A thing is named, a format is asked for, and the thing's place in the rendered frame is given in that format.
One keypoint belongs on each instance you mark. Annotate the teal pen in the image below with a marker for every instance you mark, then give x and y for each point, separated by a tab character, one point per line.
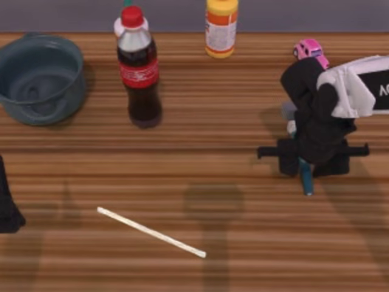
305	181

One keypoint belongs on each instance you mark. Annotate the pink toy car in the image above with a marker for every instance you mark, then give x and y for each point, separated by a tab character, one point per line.
309	48

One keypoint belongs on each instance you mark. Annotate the grey-blue plastic basin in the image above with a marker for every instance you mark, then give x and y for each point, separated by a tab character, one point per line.
42	82

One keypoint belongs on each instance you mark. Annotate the white paper-wrapped straw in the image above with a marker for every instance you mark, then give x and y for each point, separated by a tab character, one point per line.
152	232

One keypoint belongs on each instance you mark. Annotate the yellow bottle orange label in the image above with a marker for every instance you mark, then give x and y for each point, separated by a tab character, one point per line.
221	30

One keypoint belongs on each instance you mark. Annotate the cola bottle red cap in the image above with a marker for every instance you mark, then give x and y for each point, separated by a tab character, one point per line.
139	73

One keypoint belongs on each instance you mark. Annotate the green bottle tip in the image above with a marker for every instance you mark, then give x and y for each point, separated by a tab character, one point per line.
127	2

